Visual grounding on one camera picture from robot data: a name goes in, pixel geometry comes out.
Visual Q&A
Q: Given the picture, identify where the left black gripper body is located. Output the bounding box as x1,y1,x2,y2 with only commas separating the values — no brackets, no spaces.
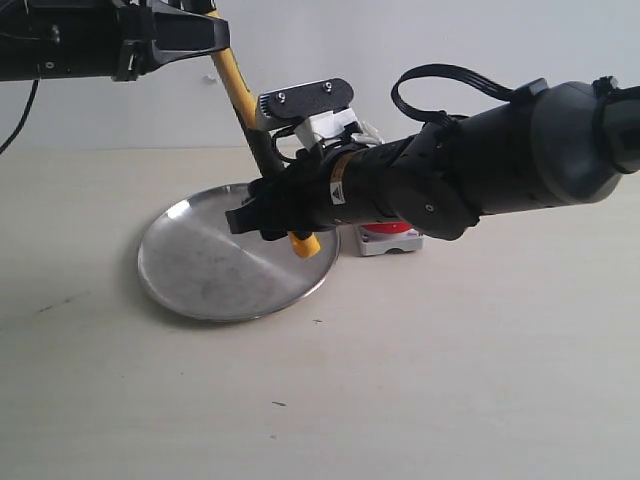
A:
112,1,158,82

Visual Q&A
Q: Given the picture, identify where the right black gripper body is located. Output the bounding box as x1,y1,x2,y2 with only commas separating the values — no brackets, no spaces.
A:
247,152,340,240

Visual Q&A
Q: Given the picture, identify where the yellow black claw hammer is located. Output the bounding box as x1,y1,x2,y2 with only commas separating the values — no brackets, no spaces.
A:
199,0,322,260

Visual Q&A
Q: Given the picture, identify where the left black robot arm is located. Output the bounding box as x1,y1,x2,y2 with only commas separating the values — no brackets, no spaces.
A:
1,1,230,82

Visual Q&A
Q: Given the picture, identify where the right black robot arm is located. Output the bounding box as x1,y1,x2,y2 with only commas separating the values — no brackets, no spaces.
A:
226,77,639,241

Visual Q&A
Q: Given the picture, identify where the red dome push button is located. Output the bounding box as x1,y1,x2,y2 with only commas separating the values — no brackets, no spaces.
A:
355,222,424,257

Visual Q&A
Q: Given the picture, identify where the round stainless steel plate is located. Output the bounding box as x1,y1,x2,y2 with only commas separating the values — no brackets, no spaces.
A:
137,183,341,323

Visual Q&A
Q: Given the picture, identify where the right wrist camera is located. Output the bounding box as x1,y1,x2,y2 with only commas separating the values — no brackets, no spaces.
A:
255,78,383,150

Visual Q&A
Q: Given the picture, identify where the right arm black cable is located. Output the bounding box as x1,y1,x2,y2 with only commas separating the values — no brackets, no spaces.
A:
390,63,521,126

